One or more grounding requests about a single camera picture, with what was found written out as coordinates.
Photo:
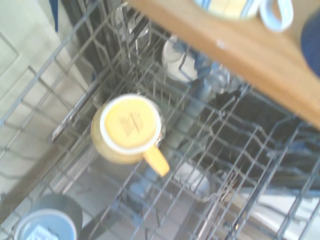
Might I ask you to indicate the white ceramic cup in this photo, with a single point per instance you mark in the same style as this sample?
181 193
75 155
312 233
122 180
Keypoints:
175 55

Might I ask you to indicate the white octagonal patterned mug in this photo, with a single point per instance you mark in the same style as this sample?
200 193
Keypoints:
225 7

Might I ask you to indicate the stainless dishwasher door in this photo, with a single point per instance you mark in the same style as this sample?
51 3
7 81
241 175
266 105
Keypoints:
105 180

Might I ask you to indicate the yellow ceramic mug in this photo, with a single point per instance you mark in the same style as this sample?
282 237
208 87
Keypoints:
125 122

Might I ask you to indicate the grey mug with label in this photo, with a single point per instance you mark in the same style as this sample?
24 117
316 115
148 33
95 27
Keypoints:
45 225

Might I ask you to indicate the white ceramic bowl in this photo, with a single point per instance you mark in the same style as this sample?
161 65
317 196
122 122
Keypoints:
192 180

